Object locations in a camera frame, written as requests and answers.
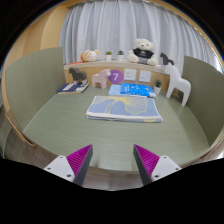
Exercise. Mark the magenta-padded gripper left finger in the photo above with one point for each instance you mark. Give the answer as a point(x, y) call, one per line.
point(78, 161)

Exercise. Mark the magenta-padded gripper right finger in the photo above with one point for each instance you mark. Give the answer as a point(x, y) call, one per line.
point(148, 161)

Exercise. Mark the blue towel with yellow print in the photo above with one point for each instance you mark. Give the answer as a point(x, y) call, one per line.
point(123, 108)

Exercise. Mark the bright blue book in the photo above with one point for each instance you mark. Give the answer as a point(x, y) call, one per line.
point(136, 89)

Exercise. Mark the small potted plant, white pot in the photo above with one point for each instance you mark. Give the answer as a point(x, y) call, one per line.
point(120, 57)
point(108, 57)
point(157, 88)

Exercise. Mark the navy blue book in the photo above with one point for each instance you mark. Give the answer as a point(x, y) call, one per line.
point(71, 88)

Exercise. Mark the light blue booklet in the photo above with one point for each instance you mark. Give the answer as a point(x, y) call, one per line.
point(114, 90)

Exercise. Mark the large white horse figurine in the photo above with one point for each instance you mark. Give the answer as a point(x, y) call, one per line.
point(176, 81)

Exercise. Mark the pink horse figurine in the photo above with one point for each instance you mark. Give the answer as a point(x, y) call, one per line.
point(101, 79)

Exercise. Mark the green partition panel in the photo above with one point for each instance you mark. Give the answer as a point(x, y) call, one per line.
point(205, 96)
point(33, 86)

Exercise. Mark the grey horse figurine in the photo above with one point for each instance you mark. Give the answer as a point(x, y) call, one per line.
point(77, 74)

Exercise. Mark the purple round number sign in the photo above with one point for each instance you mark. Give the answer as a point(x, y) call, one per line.
point(116, 76)

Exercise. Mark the beige window sill ledge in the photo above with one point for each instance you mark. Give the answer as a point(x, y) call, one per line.
point(110, 64)

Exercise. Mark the small black horse figurine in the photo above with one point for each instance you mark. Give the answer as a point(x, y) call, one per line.
point(165, 59)

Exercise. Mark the round cream plush toy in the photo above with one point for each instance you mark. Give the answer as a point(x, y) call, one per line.
point(90, 56)

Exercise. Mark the white teddy bear, dark shirt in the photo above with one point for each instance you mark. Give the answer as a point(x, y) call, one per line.
point(143, 53)

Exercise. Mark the white pleated curtain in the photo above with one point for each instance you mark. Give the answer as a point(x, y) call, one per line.
point(113, 26)

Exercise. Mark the white wall socket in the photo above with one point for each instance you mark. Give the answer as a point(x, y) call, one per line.
point(145, 76)
point(130, 74)

